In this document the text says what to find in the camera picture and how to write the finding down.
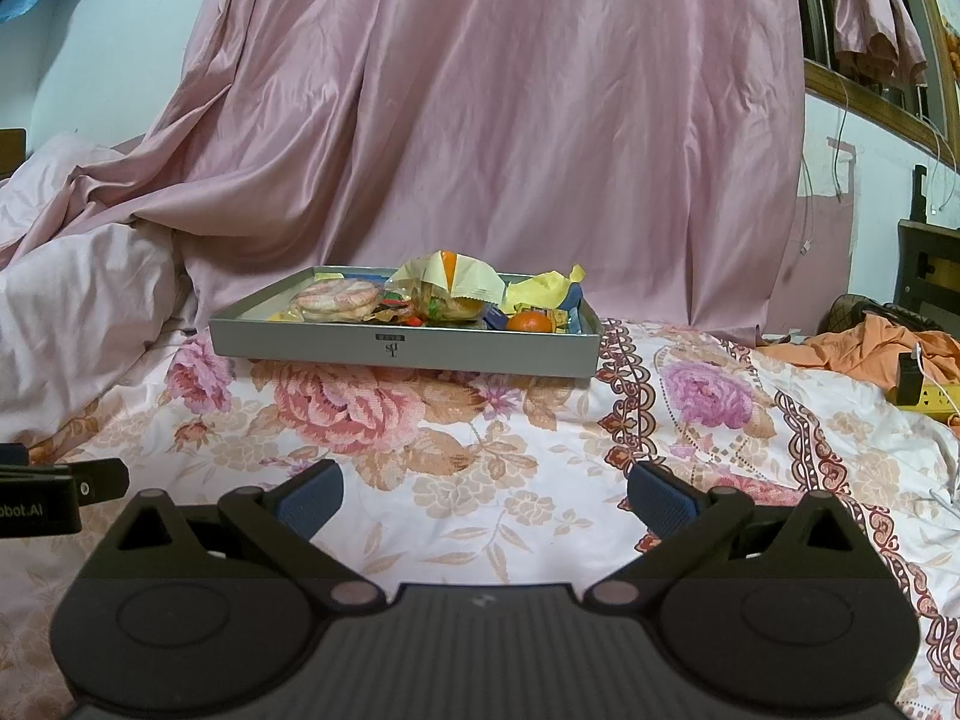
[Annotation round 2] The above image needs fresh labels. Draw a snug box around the pink satin cloth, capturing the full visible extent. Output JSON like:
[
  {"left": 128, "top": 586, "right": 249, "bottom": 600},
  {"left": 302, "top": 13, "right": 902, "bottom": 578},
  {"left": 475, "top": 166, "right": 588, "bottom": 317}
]
[{"left": 0, "top": 0, "right": 811, "bottom": 350}]

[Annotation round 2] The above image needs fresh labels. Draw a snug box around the wooden headboard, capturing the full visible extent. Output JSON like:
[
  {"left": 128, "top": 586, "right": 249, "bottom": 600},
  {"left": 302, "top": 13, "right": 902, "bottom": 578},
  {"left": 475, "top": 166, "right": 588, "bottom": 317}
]
[{"left": 0, "top": 127, "right": 27, "bottom": 181}]

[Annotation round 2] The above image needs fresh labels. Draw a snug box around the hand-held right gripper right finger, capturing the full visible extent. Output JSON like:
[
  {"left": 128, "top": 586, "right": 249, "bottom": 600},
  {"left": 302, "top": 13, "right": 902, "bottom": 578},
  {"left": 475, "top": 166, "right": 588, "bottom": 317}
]
[{"left": 585, "top": 461, "right": 893, "bottom": 612}]

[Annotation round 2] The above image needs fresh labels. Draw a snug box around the yellow-labelled round pastry packet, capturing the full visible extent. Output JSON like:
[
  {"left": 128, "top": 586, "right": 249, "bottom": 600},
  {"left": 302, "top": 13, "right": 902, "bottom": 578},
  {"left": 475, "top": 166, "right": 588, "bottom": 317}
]
[{"left": 289, "top": 277, "right": 383, "bottom": 323}]

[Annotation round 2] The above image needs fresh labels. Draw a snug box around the wooden window frame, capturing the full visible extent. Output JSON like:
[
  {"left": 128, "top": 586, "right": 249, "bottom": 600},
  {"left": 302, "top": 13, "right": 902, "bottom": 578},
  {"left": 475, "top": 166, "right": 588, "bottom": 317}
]
[{"left": 787, "top": 0, "right": 960, "bottom": 166}]

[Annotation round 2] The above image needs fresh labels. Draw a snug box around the yellow power strip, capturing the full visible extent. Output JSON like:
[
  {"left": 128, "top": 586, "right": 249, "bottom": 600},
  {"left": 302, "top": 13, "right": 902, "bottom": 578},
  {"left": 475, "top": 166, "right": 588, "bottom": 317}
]
[{"left": 886, "top": 382, "right": 960, "bottom": 415}]

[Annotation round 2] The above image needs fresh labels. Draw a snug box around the grey shallow box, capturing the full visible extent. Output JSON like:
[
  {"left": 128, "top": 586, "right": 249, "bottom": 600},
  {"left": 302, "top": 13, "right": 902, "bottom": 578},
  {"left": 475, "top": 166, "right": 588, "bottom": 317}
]
[{"left": 208, "top": 265, "right": 603, "bottom": 378}]

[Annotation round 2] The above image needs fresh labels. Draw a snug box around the dark wooden chair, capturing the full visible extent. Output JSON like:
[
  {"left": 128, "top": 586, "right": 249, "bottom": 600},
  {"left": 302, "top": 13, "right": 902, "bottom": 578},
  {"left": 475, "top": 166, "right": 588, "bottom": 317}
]
[{"left": 896, "top": 165, "right": 960, "bottom": 316}]

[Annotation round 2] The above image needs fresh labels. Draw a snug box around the yellow and blue snack bag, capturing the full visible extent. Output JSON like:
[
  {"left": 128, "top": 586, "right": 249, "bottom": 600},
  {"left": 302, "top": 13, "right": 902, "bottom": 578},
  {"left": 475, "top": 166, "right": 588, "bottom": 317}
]
[{"left": 495, "top": 264, "right": 593, "bottom": 335}]

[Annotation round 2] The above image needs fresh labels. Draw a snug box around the brown patterned bag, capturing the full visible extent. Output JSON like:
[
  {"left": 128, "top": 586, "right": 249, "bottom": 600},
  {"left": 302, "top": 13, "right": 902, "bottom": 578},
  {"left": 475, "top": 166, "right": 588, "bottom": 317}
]
[{"left": 829, "top": 292, "right": 950, "bottom": 331}]

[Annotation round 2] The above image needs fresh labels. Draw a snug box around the cream and orange snack packet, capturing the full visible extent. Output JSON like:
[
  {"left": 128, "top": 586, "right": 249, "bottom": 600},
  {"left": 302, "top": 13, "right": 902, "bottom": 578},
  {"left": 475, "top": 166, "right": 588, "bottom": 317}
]
[{"left": 416, "top": 247, "right": 509, "bottom": 308}]

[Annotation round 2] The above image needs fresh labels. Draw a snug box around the pale pink duvet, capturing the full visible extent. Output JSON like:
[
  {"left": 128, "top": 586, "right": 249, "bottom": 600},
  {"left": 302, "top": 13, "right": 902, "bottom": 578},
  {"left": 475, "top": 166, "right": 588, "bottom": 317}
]
[{"left": 0, "top": 131, "right": 197, "bottom": 451}]

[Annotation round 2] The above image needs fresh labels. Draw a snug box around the floral bedsheet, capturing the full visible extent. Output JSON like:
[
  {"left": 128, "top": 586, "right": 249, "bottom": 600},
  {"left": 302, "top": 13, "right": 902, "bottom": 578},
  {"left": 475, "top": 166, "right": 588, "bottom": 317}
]
[{"left": 0, "top": 319, "right": 960, "bottom": 720}]

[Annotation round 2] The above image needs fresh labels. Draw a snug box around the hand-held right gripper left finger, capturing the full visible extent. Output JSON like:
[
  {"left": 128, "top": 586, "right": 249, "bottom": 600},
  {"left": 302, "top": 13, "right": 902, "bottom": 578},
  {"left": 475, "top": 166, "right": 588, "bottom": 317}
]
[{"left": 75, "top": 459, "right": 387, "bottom": 612}]

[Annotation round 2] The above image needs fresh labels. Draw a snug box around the pink satin window curtain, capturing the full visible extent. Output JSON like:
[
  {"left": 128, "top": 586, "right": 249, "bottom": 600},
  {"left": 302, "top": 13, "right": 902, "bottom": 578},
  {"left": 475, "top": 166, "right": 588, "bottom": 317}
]
[{"left": 829, "top": 0, "right": 929, "bottom": 85}]

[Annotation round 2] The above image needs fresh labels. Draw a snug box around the clear wrapped pastry packet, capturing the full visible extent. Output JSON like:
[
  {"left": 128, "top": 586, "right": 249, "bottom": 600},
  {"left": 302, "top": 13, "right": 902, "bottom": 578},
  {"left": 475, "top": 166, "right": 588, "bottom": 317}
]
[{"left": 427, "top": 294, "right": 485, "bottom": 325}]

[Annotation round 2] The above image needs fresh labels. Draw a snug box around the orange cloth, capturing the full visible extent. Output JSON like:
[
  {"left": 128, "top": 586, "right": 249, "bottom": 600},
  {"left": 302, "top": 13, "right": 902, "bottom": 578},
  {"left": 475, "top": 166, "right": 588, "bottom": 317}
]
[{"left": 765, "top": 313, "right": 960, "bottom": 395}]

